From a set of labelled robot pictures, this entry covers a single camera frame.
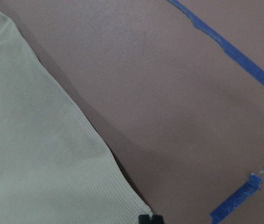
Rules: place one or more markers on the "olive green long-sleeve shirt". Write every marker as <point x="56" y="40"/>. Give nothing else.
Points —
<point x="54" y="166"/>

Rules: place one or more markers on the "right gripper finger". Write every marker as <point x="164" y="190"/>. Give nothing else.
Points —
<point x="147" y="219"/>

